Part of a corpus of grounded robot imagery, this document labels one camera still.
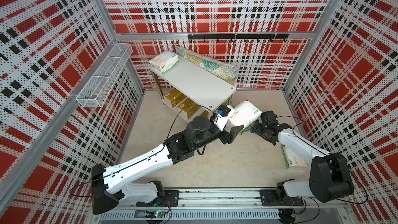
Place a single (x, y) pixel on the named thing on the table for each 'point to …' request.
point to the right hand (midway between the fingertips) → (262, 131)
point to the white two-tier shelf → (205, 88)
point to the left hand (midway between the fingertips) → (237, 120)
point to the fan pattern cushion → (228, 72)
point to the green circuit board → (149, 214)
